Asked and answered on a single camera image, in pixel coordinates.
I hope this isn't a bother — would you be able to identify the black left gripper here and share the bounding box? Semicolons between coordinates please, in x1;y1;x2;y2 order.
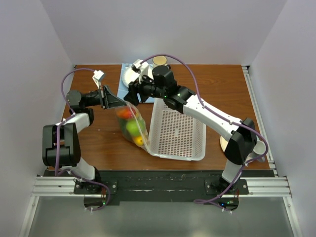
83;85;126;110

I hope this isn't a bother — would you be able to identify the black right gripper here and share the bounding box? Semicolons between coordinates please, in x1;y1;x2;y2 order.
124;71;166;106

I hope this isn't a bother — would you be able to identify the clear zip top bag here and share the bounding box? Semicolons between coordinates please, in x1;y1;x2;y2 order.
115;102;149;152

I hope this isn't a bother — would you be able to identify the red orange fake mango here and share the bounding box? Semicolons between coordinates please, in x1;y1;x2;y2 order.
116;108;133;119

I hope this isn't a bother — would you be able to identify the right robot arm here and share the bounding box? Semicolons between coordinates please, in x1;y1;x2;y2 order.
124;64;258;194

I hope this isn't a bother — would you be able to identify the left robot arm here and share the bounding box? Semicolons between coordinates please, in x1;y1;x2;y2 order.
42;85;126;194

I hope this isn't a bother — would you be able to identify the green fake apple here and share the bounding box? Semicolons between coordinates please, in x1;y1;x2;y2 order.
126;120;140;137

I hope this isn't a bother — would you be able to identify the yellow orange fake fruit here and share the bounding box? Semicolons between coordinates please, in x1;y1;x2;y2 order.
133;136;144;146

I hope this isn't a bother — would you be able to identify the blue checkered placemat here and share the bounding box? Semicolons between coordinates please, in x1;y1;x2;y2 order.
117;63;155;103

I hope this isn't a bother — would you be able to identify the white round plate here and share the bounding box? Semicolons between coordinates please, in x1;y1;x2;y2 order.
122;64;141;87

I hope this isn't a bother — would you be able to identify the cream enamel mug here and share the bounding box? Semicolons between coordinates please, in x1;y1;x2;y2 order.
152;55;171;70

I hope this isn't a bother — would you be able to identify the white perforated plastic basket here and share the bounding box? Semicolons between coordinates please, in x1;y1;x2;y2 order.
149;99;206;161

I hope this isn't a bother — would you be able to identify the cream and blue saucer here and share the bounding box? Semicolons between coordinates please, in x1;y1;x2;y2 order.
220;136;228;152

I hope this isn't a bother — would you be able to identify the grey ceramic cup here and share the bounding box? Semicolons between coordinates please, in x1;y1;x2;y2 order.
247;139;266;160

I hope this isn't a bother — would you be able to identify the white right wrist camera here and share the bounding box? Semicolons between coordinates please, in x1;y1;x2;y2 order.
131;59;149;84

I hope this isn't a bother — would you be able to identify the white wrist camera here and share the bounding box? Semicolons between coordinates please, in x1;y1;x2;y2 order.
131;59;149;84
92;70;105;88

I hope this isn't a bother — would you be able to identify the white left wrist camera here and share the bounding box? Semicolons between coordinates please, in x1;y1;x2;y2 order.
92;70;105;88

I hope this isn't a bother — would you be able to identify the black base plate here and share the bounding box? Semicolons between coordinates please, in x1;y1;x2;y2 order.
74;170;249;208

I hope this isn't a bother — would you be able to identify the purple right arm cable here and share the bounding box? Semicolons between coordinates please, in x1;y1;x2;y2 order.
140;53;269;206

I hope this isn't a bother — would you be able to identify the aluminium frame rail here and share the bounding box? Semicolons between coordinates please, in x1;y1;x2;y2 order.
20;170;303;237

